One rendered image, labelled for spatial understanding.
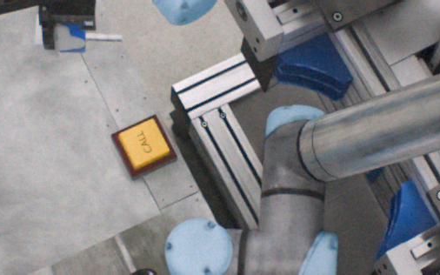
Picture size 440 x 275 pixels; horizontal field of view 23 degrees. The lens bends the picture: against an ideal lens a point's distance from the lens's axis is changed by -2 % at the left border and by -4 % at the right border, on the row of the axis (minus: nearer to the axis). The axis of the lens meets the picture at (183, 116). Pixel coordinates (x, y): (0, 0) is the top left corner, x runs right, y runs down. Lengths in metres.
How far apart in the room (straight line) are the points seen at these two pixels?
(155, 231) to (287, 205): 0.43
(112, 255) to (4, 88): 0.36
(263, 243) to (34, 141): 0.64
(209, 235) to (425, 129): 0.28
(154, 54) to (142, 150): 0.98
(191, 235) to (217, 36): 1.52
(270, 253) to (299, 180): 0.09
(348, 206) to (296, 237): 1.17
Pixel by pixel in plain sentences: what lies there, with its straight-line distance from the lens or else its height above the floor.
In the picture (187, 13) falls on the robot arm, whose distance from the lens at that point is 1.35.
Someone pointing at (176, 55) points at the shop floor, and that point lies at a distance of 2.69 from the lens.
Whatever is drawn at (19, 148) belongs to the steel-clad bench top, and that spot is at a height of 0.80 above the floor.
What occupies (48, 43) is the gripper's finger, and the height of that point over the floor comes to 1.02.
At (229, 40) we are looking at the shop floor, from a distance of 2.72.
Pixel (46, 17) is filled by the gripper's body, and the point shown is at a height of 1.08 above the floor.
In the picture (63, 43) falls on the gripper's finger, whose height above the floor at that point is 0.99.
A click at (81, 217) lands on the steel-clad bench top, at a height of 0.80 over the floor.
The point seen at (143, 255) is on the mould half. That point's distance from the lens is 1.63.
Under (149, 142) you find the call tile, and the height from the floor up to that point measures 0.84.
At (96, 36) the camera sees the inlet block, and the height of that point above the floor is 0.94.
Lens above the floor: 2.49
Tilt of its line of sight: 71 degrees down
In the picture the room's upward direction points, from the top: 8 degrees clockwise
